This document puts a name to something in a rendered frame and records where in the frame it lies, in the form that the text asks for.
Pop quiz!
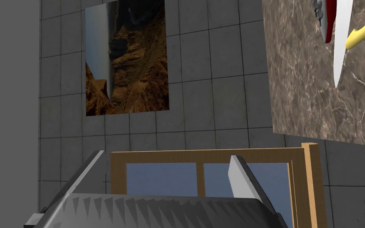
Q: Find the red and white object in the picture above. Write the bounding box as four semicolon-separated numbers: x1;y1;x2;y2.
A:
312;0;338;44

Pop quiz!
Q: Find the canyon landscape wall picture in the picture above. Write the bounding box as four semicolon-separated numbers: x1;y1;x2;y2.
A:
84;0;170;117

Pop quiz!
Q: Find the wooden framed window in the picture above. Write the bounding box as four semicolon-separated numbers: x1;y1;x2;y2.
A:
110;142;328;228

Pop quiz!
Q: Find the white knife blade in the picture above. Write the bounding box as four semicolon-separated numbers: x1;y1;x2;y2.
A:
333;0;354;89

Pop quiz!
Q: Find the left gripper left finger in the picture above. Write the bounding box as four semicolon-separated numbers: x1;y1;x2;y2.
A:
42;150;105;213

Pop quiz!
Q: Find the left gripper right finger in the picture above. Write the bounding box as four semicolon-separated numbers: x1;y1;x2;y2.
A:
227;155;278;216

